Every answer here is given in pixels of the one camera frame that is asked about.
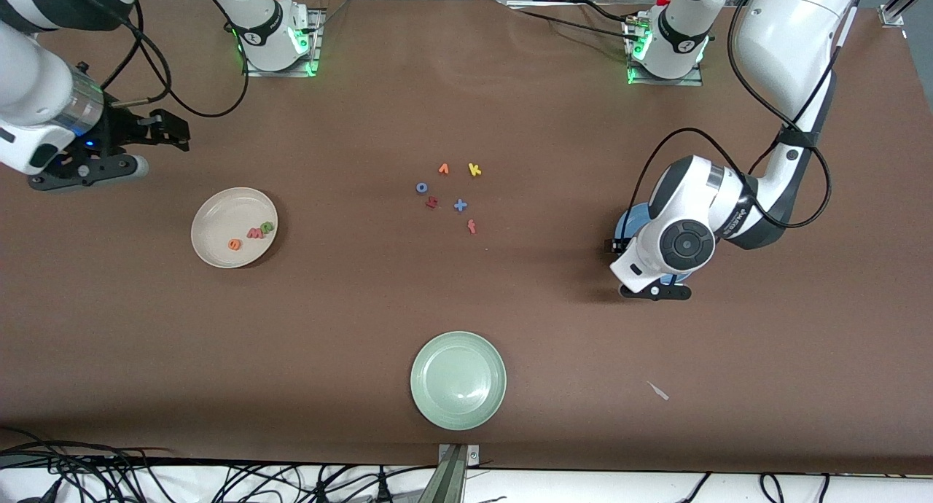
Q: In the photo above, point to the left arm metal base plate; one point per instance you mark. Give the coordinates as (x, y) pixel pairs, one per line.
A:
(663, 82)

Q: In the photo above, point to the blue foam letter x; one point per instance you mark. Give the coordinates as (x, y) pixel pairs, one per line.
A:
(460, 205)

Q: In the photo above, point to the green foam letter n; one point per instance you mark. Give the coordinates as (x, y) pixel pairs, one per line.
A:
(266, 224)

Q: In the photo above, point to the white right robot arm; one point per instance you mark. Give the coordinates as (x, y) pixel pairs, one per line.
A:
(36, 87)

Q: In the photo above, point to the green round plate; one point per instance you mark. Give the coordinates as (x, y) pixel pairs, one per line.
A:
(458, 380)

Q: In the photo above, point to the yellow foam letter k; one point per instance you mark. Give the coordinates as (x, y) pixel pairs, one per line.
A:
(473, 170)

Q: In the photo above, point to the beige round plate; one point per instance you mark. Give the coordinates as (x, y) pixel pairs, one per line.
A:
(226, 215)

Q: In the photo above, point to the grey metal table bracket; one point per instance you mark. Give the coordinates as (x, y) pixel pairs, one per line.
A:
(453, 474)

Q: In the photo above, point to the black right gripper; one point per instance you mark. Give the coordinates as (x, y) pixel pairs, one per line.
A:
(122, 130)

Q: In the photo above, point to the pink foam letter w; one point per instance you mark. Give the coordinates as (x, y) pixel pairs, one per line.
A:
(254, 234)

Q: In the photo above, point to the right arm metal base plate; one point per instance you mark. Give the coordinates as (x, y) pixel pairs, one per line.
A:
(277, 73)

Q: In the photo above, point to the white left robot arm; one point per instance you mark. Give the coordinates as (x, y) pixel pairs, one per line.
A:
(685, 244)

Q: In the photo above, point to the small white paper scrap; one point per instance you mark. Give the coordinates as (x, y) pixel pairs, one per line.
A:
(659, 391)

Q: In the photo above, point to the blue round plate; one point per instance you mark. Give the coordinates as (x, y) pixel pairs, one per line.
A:
(633, 222)

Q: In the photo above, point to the brown table cover sheet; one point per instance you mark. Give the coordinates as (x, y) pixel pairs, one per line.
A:
(146, 342)

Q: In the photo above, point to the aluminium frame corner bracket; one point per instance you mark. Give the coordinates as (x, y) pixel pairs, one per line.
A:
(893, 11)

